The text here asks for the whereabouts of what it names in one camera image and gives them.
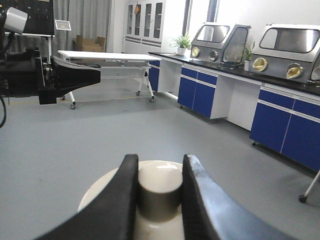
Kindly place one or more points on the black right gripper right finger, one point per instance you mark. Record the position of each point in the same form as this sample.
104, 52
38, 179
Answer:
209, 213

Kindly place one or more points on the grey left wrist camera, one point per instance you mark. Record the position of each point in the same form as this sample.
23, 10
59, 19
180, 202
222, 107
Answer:
15, 20

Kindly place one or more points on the blue white lab bench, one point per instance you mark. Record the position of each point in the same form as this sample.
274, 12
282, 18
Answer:
280, 115

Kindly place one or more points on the black control panel board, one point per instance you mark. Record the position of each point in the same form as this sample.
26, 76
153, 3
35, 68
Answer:
40, 20

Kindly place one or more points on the steel glove box left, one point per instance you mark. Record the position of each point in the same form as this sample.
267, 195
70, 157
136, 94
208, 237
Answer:
220, 43

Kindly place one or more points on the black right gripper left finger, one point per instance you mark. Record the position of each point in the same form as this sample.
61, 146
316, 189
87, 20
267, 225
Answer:
110, 215

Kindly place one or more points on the steel glove box right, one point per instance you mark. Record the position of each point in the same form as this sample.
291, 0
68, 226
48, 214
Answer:
288, 51

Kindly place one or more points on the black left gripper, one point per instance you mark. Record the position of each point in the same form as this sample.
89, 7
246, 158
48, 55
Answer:
22, 75

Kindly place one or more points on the cardboard boxes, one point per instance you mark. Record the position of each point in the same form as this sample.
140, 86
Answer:
89, 44

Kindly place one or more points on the potted green plant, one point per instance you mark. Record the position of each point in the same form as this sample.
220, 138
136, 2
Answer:
182, 43

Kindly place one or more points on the white folding table on wheels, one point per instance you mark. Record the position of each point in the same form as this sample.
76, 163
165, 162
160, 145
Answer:
118, 65

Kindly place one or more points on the steel glove box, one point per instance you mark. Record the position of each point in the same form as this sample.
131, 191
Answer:
220, 43
288, 51

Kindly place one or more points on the small sign on stand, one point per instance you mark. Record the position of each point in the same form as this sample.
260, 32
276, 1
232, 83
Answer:
62, 25

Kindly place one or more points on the white glass door cabinet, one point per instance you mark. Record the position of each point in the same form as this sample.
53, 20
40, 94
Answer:
152, 25

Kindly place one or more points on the glass jar with white lid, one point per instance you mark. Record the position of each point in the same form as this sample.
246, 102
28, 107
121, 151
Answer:
158, 214

